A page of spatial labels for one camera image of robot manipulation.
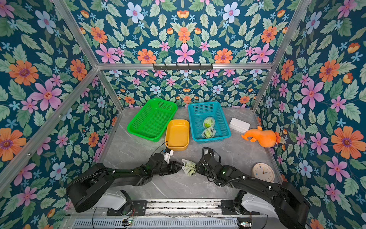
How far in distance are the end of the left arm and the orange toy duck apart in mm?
548

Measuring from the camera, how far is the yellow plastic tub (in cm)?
97

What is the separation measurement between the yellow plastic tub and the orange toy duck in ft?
1.34

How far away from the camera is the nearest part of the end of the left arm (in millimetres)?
688

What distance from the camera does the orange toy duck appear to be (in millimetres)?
944
